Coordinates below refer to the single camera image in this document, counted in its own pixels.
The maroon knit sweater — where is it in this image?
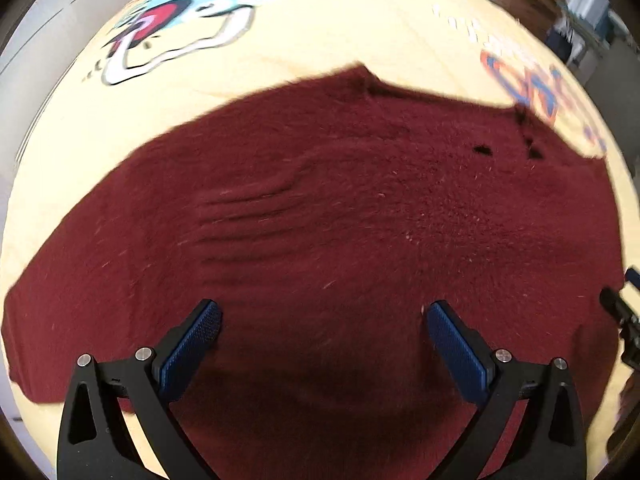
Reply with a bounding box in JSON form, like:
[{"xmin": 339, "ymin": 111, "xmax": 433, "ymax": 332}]
[{"xmin": 1, "ymin": 62, "xmax": 626, "ymax": 480}]

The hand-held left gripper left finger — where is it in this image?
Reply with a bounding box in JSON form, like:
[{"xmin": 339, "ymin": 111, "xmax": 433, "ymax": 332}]
[{"xmin": 56, "ymin": 299, "xmax": 223, "ymax": 480}]

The yellow dinosaur printed blanket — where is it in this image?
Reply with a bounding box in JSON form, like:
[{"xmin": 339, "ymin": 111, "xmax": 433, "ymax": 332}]
[{"xmin": 0, "ymin": 0, "xmax": 640, "ymax": 480}]

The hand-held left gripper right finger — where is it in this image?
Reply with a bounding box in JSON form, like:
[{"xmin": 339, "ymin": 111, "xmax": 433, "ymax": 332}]
[{"xmin": 425, "ymin": 301, "xmax": 587, "ymax": 480}]

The white panelled wardrobe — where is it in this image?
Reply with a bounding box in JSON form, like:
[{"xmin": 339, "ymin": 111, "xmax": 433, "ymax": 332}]
[{"xmin": 0, "ymin": 0, "xmax": 131, "ymax": 166}]

